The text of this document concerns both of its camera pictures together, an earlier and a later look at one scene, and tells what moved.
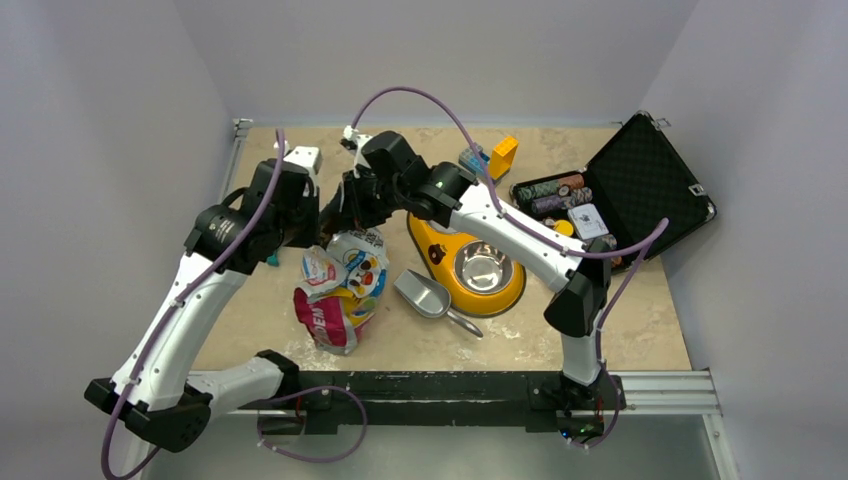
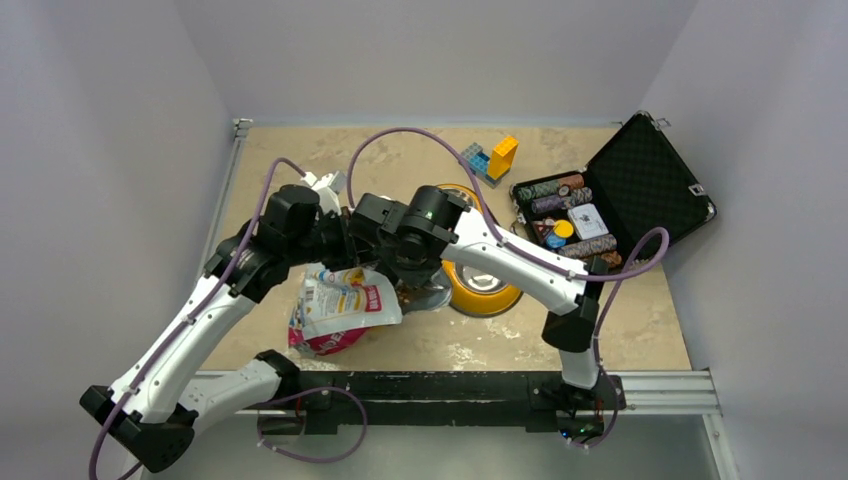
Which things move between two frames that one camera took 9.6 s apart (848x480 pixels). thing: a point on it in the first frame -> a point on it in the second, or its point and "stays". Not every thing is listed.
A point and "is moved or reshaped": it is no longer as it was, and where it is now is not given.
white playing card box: x=587 y=221 stays
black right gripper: x=354 y=215 -> x=416 y=278
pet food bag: x=343 y=283 is moved or reshaped
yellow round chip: x=564 y=227 stays
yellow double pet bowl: x=481 y=280 stays
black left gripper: x=308 y=200 -> x=349 y=254
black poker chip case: x=622 y=196 stays
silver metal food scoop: x=430 y=298 is moved or reshaped
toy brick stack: x=499 y=163 stays
